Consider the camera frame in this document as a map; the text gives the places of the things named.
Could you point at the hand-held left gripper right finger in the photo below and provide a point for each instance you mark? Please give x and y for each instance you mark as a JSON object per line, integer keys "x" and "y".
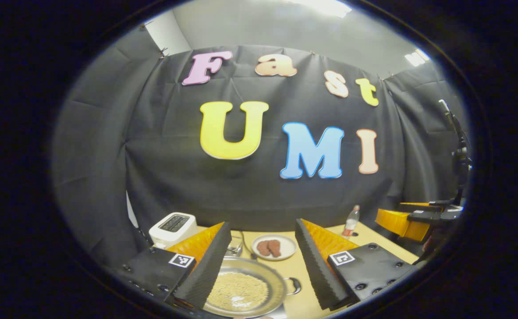
{"x": 321, "y": 270}

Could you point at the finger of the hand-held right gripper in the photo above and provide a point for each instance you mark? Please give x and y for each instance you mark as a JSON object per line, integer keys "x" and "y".
{"x": 418, "y": 206}
{"x": 400, "y": 223}

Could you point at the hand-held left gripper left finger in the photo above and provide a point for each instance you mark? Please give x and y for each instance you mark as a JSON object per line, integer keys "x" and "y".
{"x": 210, "y": 266}

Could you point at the stainless steel pot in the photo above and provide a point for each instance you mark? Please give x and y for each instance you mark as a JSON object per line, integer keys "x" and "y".
{"x": 277, "y": 283}

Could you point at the pile of yellow soybeans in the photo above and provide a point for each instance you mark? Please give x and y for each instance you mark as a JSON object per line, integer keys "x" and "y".
{"x": 239, "y": 290}

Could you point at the round white plate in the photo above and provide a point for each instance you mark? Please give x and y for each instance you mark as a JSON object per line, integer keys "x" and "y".
{"x": 287, "y": 248}

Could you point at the clear plastic water bottle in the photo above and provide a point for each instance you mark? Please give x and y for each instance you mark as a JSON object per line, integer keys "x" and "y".
{"x": 351, "y": 221}

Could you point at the brown meat slice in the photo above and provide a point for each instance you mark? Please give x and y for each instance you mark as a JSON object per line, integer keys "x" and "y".
{"x": 263, "y": 248}
{"x": 275, "y": 248}

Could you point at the white toaster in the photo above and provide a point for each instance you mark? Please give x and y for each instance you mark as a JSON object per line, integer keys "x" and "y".
{"x": 172, "y": 230}

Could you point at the ceiling light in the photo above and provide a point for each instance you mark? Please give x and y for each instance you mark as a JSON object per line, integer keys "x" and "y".
{"x": 416, "y": 57}
{"x": 325, "y": 6}

